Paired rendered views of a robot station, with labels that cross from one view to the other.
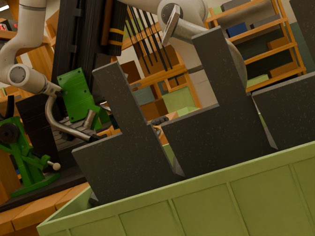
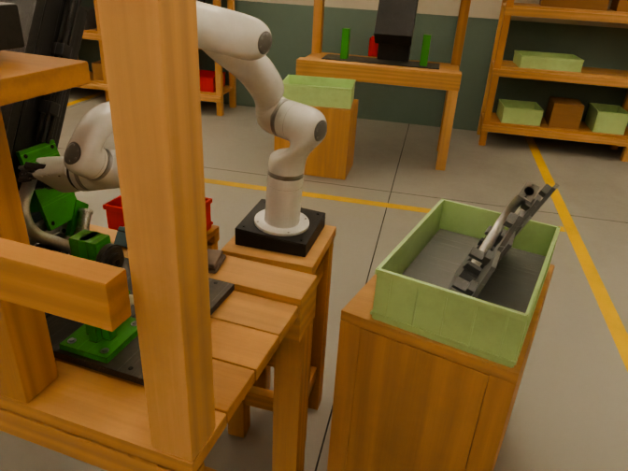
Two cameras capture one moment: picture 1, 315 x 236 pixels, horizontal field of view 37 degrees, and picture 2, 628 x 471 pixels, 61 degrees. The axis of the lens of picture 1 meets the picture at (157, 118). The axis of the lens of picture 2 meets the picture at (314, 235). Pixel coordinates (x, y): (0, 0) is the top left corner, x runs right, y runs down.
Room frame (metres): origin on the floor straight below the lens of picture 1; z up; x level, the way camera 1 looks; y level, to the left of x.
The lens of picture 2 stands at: (1.06, 1.42, 1.72)
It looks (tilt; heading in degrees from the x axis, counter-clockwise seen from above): 27 degrees down; 280
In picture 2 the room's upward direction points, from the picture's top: 3 degrees clockwise
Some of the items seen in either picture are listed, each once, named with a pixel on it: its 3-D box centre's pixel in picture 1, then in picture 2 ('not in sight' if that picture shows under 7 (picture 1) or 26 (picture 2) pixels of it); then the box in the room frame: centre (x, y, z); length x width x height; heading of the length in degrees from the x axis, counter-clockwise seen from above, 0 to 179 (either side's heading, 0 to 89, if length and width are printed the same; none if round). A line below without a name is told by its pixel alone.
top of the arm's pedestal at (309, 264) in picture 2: not in sight; (281, 242); (1.45, -0.21, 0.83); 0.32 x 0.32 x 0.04; 85
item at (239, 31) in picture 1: (222, 55); not in sight; (10.52, -1.88, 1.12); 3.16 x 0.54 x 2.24; 88
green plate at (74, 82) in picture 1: (78, 94); (41, 182); (1.98, 0.28, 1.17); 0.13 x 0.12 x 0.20; 172
